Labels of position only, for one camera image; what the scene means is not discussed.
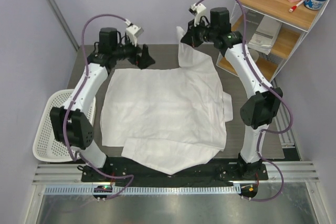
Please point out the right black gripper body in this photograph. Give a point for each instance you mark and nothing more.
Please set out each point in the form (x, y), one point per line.
(202, 32)

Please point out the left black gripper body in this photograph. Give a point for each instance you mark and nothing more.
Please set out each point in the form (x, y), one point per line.
(130, 52)

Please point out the white long sleeve shirt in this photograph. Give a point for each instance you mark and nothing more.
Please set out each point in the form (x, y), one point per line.
(168, 120)

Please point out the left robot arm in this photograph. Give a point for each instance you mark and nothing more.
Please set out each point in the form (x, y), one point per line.
(69, 122)

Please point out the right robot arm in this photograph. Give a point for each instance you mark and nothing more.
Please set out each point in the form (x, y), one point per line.
(263, 100)

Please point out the light grey booklet stack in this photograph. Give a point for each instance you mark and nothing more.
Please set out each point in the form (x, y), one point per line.
(265, 35)

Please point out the red white marker pen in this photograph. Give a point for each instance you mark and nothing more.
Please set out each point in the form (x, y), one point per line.
(293, 8)

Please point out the white perforated plastic basket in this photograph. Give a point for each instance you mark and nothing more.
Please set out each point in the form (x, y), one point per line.
(45, 147)

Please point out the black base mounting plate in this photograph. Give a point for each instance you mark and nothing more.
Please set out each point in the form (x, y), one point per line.
(217, 172)

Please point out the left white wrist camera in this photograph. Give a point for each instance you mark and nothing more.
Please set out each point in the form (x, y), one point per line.
(132, 32)

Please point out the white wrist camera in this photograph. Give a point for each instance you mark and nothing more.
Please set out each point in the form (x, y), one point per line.
(132, 32)
(198, 10)

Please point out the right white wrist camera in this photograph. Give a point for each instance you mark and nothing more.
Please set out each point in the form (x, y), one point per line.
(198, 10)

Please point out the white wire wooden shelf rack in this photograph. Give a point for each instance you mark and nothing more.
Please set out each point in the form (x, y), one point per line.
(293, 29)

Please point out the grey wall corner strip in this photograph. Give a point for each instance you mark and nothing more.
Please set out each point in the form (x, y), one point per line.
(62, 22)

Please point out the slotted grey cable duct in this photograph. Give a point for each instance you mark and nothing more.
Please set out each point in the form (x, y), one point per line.
(100, 190)

